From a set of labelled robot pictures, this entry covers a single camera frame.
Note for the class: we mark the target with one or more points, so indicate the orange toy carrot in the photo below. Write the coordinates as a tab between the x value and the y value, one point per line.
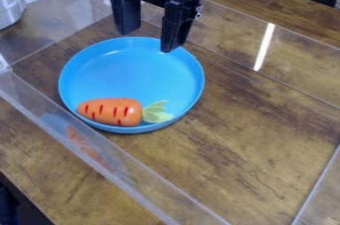
122	111

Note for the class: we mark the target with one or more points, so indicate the round blue tray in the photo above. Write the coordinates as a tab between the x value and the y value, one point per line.
129	68

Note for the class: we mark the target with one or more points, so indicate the clear acrylic enclosure wall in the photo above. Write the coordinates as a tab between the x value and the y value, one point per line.
250	159

